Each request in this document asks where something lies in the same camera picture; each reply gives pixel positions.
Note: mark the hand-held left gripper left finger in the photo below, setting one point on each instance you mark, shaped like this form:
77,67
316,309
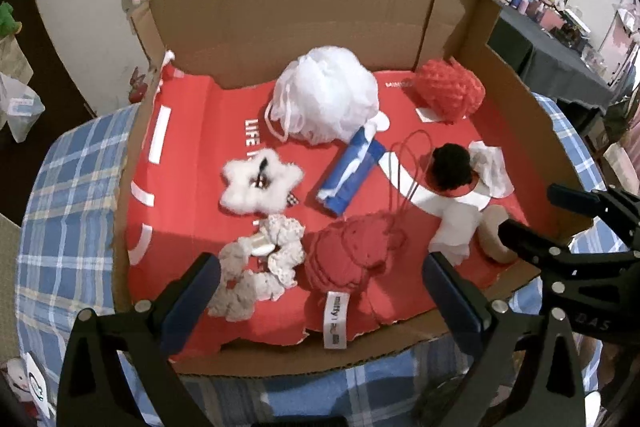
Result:
192,302

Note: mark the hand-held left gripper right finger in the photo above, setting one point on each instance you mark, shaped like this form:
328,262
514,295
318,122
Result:
447,297

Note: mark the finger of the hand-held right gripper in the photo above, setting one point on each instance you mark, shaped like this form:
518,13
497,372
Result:
600,202
550,252

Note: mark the beige fuzzy scrunchie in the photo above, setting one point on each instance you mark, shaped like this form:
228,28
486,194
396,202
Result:
235,292

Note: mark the beige round powder puff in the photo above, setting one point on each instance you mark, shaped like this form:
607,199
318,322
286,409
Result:
487,249

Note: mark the white plastic bag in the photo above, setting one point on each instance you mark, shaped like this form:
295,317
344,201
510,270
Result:
492,167

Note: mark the cream lace scrunchie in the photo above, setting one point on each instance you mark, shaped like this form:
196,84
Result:
285,252

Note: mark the white star plush hairclip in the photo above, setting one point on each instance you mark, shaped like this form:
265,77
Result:
245,187

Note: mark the black pompom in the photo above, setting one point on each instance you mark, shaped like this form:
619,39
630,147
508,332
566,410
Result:
452,167

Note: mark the blue tissue pack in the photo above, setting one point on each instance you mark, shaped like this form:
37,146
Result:
350,172

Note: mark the red foam net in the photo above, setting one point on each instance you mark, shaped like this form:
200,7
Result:
447,89

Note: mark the white mesh bath pouf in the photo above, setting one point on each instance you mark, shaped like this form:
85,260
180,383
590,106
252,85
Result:
325,92

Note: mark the cardboard box red print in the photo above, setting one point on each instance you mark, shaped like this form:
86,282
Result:
310,12

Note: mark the blue plaid blanket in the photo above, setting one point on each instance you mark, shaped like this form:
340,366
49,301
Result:
65,217

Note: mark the table with dark cloth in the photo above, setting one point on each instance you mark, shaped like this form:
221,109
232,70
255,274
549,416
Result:
545,57

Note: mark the small white plush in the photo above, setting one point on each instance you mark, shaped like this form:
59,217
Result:
17,379

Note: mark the small red plush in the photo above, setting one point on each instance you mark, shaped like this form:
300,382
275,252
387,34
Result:
139,87

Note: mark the clear plastic bag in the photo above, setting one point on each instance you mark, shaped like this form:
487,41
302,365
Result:
20,107

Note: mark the hanging fabric organizer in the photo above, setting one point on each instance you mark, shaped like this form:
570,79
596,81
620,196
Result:
12,57

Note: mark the green plush toy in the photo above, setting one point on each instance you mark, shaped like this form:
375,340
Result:
7,19

